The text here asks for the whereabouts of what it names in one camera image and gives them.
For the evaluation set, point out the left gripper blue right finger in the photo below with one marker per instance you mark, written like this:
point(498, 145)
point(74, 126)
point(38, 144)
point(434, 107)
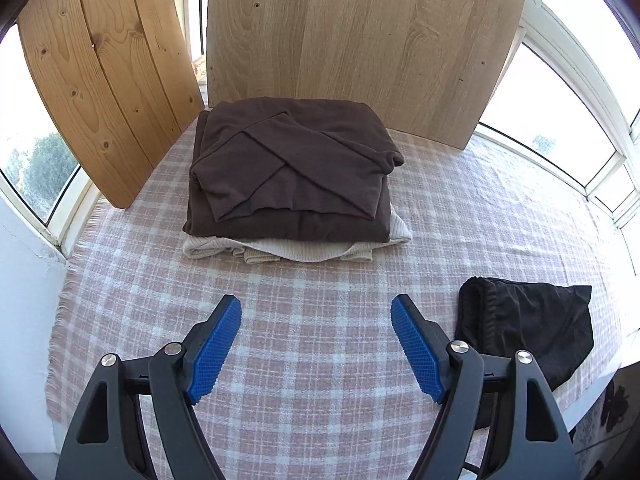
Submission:
point(527, 436)

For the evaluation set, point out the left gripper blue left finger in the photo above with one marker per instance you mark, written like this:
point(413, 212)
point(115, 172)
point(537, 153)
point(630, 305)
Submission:
point(106, 438)

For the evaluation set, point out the black pants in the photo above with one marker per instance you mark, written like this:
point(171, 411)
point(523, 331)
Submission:
point(499, 317)

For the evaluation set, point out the pink plaid table cloth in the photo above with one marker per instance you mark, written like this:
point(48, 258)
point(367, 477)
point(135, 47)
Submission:
point(316, 385)

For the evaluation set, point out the folded cream knit garment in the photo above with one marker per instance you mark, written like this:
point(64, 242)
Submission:
point(272, 250)

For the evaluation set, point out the folded dark brown garment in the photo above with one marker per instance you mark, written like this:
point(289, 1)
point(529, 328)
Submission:
point(306, 170)

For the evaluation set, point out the knotty pine plank board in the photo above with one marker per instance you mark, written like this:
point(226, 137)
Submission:
point(117, 80)

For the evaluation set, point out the large light wooden board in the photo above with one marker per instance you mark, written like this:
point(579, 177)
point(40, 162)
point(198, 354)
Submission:
point(426, 67)

